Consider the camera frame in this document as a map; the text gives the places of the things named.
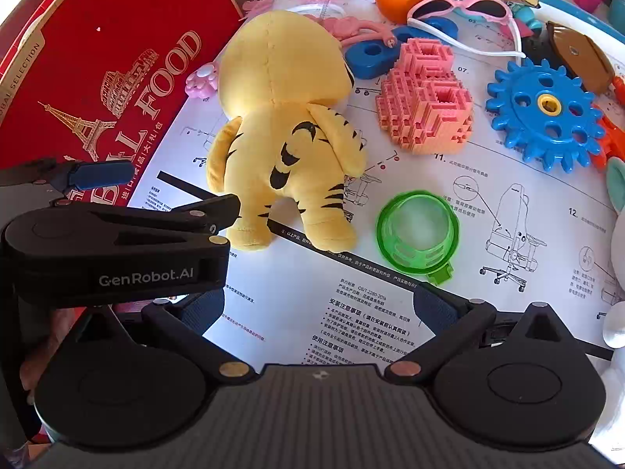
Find pink flower toy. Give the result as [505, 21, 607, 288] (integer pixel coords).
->
[186, 63, 218, 99]

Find orange plastic toy gear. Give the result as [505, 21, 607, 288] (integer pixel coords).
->
[593, 75, 625, 169]

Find pink brick block toy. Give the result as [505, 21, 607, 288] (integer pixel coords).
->
[375, 38, 475, 156]

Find green transparent plastic cup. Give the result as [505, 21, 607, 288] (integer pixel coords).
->
[375, 190, 460, 286]

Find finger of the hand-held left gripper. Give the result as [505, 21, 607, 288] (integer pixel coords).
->
[0, 159, 135, 207]
[98, 194, 241, 250]

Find pink plastic toy piece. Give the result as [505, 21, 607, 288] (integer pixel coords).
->
[320, 16, 397, 50]

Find pink bow clip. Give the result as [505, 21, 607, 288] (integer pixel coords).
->
[241, 0, 277, 23]

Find blue plastic toy gear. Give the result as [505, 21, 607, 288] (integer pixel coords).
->
[486, 57, 607, 173]

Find blue two-hole connector piece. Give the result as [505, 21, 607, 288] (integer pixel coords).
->
[344, 17, 460, 79]

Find brown wooden toy piece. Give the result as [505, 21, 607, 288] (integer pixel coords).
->
[544, 20, 617, 96]

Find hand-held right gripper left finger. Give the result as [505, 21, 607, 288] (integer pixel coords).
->
[73, 288, 257, 387]

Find red gift box container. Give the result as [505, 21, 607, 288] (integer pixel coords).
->
[0, 0, 245, 208]

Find printed instruction sheet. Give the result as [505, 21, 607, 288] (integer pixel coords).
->
[112, 0, 625, 367]

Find pink toy sunglasses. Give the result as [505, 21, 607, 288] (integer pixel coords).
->
[407, 0, 527, 62]

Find yellow tiger plush toy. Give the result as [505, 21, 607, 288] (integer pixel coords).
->
[205, 10, 368, 253]

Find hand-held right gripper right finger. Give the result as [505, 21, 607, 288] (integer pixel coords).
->
[386, 287, 579, 384]

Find teal toy figure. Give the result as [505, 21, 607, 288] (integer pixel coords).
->
[510, 2, 544, 35]

